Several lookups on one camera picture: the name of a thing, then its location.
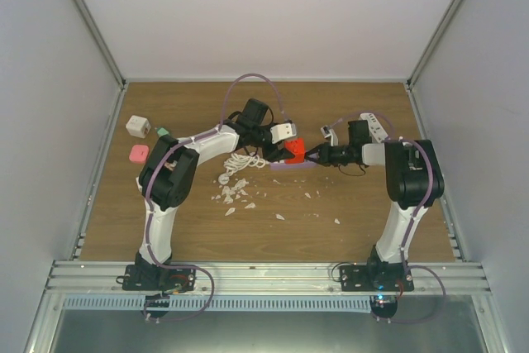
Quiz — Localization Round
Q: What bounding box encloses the red plug block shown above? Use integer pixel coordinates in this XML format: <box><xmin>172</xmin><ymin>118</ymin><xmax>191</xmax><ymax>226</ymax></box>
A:
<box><xmin>284</xmin><ymin>137</ymin><xmax>306</xmax><ymax>165</ymax></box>

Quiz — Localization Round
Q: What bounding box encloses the purple plug adapter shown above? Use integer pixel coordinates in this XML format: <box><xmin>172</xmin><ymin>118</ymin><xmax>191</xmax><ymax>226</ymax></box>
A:
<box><xmin>269</xmin><ymin>161</ymin><xmax>317</xmax><ymax>171</ymax></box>

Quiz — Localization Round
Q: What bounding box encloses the white cable with plug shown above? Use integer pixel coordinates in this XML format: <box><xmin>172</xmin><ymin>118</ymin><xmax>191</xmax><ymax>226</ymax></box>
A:
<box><xmin>216</xmin><ymin>151</ymin><xmax>268</xmax><ymax>186</ymax></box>

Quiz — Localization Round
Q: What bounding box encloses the white power strip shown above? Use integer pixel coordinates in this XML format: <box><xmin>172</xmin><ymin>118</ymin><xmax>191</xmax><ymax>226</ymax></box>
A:
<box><xmin>359</xmin><ymin>112</ymin><xmax>389</xmax><ymax>143</ymax></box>

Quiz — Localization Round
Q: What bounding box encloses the green adapter plug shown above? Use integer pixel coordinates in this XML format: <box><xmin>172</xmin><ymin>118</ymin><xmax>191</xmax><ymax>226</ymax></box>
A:
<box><xmin>155</xmin><ymin>127</ymin><xmax>169</xmax><ymax>137</ymax></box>

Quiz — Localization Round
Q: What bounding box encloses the pink cube socket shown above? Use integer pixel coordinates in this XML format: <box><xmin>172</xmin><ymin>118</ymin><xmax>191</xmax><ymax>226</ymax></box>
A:
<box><xmin>128</xmin><ymin>144</ymin><xmax>150</xmax><ymax>165</ymax></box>

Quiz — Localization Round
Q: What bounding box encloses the white cube adapter plug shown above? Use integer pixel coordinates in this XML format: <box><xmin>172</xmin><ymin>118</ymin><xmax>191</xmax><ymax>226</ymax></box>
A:
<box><xmin>126</xmin><ymin>115</ymin><xmax>151</xmax><ymax>139</ymax></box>

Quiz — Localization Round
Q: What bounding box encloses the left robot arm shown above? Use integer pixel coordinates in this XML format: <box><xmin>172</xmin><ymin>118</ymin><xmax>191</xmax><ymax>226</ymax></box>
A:
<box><xmin>135</xmin><ymin>98</ymin><xmax>297</xmax><ymax>290</ymax></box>

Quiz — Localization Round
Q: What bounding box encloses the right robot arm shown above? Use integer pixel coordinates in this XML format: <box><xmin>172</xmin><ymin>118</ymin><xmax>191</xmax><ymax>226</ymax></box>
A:
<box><xmin>305</xmin><ymin>112</ymin><xmax>445</xmax><ymax>293</ymax></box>

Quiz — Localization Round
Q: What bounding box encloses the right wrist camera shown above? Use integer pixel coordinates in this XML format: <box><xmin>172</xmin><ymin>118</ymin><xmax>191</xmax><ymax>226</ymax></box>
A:
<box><xmin>321</xmin><ymin>125</ymin><xmax>339</xmax><ymax>146</ymax></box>

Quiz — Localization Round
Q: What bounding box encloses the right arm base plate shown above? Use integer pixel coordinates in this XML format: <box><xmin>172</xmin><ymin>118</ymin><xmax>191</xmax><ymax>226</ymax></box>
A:
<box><xmin>339</xmin><ymin>264</ymin><xmax>414</xmax><ymax>293</ymax></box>

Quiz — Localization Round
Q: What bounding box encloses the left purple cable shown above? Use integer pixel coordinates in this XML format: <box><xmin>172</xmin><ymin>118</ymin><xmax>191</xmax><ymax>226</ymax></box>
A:
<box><xmin>140</xmin><ymin>73</ymin><xmax>290</xmax><ymax>322</ymax></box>

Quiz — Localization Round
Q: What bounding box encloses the purple cable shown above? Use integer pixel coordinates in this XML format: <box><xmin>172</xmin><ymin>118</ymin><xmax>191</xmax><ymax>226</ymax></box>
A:
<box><xmin>330</xmin><ymin>112</ymin><xmax>447</xmax><ymax>325</ymax></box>
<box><xmin>140</xmin><ymin>73</ymin><xmax>290</xmax><ymax>322</ymax></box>

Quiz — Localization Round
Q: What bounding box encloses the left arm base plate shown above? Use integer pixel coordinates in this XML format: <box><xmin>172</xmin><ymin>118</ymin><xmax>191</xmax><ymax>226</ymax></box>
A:
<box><xmin>116</xmin><ymin>263</ymin><xmax>196</xmax><ymax>292</ymax></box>

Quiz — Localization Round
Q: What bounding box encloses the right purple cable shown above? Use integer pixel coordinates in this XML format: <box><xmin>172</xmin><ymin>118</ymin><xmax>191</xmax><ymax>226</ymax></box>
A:
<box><xmin>330</xmin><ymin>112</ymin><xmax>447</xmax><ymax>325</ymax></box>

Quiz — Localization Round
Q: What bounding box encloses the aluminium rail frame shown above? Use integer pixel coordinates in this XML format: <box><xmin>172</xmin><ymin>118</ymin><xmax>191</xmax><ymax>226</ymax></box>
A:
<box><xmin>25</xmin><ymin>260</ymin><xmax>509</xmax><ymax>352</ymax></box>

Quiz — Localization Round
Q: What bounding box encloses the slotted cable duct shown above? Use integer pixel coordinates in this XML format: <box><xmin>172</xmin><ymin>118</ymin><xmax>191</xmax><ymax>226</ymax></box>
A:
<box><xmin>63</xmin><ymin>294</ymin><xmax>371</xmax><ymax>313</ymax></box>

